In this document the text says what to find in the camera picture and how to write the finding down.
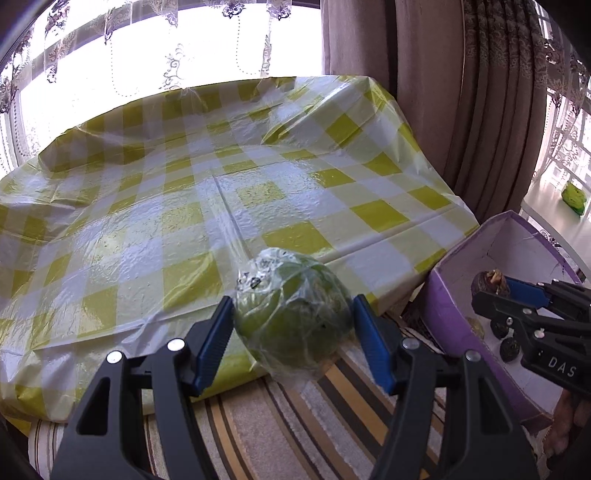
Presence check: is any white lace sheer curtain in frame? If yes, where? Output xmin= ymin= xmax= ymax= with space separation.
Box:
xmin=531 ymin=37 xmax=591 ymax=188
xmin=0 ymin=0 xmax=321 ymax=162

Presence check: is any brown pleated curtain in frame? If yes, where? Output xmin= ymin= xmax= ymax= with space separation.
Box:
xmin=443 ymin=0 xmax=553 ymax=228

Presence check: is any striped brown beige rug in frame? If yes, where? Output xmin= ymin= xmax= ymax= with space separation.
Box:
xmin=28 ymin=311 xmax=555 ymax=480

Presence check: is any person's right hand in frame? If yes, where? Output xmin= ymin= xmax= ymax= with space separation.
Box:
xmin=551 ymin=391 xmax=591 ymax=462

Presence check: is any yellow white checkered plastic tablecloth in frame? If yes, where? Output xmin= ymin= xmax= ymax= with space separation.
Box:
xmin=0 ymin=74 xmax=481 ymax=422

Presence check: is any white table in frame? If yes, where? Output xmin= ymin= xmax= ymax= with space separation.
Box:
xmin=519 ymin=178 xmax=591 ymax=274

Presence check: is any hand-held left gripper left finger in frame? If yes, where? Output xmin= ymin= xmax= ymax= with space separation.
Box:
xmin=50 ymin=295 xmax=236 ymax=480

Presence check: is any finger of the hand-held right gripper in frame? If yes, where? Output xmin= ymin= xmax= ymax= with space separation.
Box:
xmin=472 ymin=291 xmax=568 ymax=352
xmin=505 ymin=276 xmax=591 ymax=324

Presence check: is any purple cardboard box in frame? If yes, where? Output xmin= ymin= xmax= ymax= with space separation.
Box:
xmin=422 ymin=210 xmax=586 ymax=435

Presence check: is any green plastic-wrapped fruit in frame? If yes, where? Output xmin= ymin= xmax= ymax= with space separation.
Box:
xmin=231 ymin=247 xmax=356 ymax=384

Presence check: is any pink patterned curtain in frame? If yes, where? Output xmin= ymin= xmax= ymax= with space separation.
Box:
xmin=320 ymin=0 xmax=465 ymax=197

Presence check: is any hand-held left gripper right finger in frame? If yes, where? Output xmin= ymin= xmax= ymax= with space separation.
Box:
xmin=353 ymin=294 xmax=541 ymax=480

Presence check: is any green glass ornament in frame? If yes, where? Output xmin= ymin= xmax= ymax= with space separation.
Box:
xmin=560 ymin=181 xmax=588 ymax=216

